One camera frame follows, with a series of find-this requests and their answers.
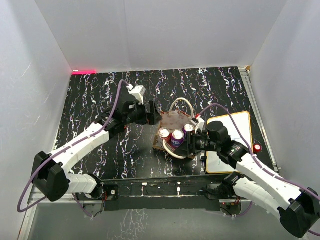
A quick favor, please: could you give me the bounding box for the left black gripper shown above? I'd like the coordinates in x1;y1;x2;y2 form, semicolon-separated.
123;100;162;126

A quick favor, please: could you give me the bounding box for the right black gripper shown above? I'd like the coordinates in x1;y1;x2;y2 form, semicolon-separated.
174;130;220;157

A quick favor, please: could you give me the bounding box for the red cola can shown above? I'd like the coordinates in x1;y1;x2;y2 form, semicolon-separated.
158;127;171;143

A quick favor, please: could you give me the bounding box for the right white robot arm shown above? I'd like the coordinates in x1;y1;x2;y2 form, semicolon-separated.
174;121;320;239

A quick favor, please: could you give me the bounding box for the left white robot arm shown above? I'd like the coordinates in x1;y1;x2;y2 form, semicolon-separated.
32;100;162;202

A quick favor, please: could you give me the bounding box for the purple Fanta can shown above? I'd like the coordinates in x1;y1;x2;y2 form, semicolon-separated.
170;129;185;148
182;123;195;137

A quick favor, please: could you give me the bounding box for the white whiteboard yellow rim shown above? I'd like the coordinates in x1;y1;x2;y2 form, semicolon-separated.
205;111;253;175

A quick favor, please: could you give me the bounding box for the red emergency button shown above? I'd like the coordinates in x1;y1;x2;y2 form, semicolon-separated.
253;143;262;153

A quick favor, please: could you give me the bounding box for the pink tape strip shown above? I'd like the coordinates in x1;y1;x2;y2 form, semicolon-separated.
72;70;97;75

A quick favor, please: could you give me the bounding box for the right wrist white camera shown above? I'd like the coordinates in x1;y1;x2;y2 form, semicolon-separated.
190;114;205;133

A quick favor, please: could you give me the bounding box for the wrist white camera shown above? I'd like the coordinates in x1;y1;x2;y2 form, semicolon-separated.
126;84;146;105
190;114;205;133

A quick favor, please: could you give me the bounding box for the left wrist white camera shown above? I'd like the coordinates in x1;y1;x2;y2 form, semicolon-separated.
126;84;146;105

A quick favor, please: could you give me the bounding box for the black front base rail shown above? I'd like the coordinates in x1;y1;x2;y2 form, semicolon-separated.
74;177;242;212

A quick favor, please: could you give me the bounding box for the aluminium frame rail right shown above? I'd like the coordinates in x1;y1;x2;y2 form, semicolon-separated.
238;66;279;173

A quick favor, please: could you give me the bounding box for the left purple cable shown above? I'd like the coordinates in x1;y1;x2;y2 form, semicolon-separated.
16;79;131;221

